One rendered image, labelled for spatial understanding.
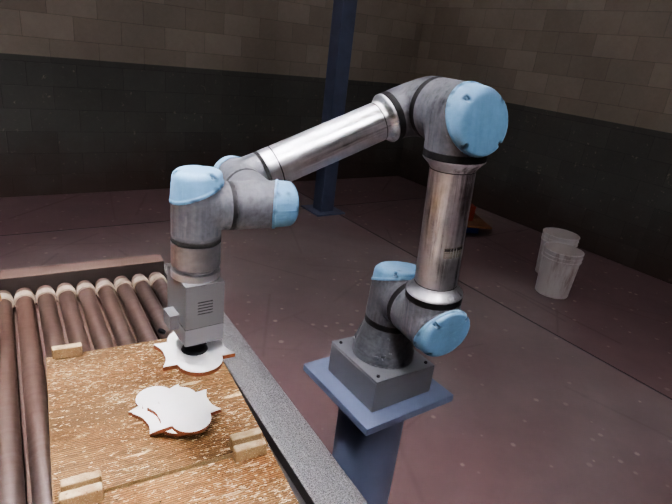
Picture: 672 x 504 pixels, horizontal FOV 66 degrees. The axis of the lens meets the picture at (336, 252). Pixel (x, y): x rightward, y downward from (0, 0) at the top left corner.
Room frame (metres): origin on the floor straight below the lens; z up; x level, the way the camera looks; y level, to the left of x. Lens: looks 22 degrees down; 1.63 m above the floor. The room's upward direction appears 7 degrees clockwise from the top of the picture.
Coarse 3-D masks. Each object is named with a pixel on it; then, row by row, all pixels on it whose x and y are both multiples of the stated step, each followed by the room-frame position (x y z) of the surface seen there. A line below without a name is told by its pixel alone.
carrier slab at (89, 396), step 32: (96, 352) 0.96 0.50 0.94; (128, 352) 0.97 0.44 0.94; (64, 384) 0.84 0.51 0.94; (96, 384) 0.85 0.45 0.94; (128, 384) 0.86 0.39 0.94; (160, 384) 0.87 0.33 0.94; (192, 384) 0.89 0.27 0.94; (224, 384) 0.90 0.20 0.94; (64, 416) 0.75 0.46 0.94; (96, 416) 0.76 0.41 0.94; (128, 416) 0.77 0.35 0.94; (224, 416) 0.80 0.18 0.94; (64, 448) 0.67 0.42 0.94; (96, 448) 0.68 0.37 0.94; (128, 448) 0.69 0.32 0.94; (160, 448) 0.70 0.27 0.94; (192, 448) 0.71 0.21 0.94; (224, 448) 0.72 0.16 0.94; (128, 480) 0.62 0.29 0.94
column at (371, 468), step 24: (336, 384) 1.04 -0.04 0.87; (432, 384) 1.08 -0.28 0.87; (360, 408) 0.96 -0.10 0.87; (384, 408) 0.97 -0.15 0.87; (408, 408) 0.98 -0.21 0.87; (432, 408) 1.01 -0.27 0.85; (336, 432) 1.06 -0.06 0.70; (360, 432) 1.00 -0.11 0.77; (384, 432) 1.00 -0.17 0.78; (336, 456) 1.04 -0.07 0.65; (360, 456) 1.00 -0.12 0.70; (384, 456) 1.01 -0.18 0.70; (360, 480) 1.00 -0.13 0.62; (384, 480) 1.01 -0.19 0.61
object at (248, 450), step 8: (256, 440) 0.72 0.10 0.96; (264, 440) 0.72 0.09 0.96; (240, 448) 0.70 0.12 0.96; (248, 448) 0.70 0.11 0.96; (256, 448) 0.71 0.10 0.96; (264, 448) 0.71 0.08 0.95; (232, 456) 0.70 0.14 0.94; (240, 456) 0.69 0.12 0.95; (248, 456) 0.70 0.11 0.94; (256, 456) 0.71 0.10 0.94
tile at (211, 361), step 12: (168, 336) 0.75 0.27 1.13; (156, 348) 0.72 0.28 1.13; (168, 348) 0.72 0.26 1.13; (180, 348) 0.72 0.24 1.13; (216, 348) 0.74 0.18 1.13; (168, 360) 0.69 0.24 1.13; (180, 360) 0.69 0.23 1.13; (192, 360) 0.69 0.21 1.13; (204, 360) 0.70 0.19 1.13; (216, 360) 0.70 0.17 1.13; (192, 372) 0.66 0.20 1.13; (204, 372) 0.67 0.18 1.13
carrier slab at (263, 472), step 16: (208, 464) 0.68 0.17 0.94; (224, 464) 0.68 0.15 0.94; (240, 464) 0.69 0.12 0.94; (256, 464) 0.69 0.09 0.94; (272, 464) 0.69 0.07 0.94; (160, 480) 0.63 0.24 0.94; (176, 480) 0.64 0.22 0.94; (192, 480) 0.64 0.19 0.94; (208, 480) 0.64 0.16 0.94; (224, 480) 0.65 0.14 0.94; (240, 480) 0.65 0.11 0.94; (256, 480) 0.66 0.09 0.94; (272, 480) 0.66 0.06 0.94; (112, 496) 0.59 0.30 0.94; (128, 496) 0.59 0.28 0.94; (144, 496) 0.60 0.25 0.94; (160, 496) 0.60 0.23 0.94; (176, 496) 0.60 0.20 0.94; (192, 496) 0.61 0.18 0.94; (208, 496) 0.61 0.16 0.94; (224, 496) 0.62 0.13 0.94; (240, 496) 0.62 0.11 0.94; (256, 496) 0.62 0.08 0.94; (272, 496) 0.63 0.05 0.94; (288, 496) 0.63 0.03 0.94
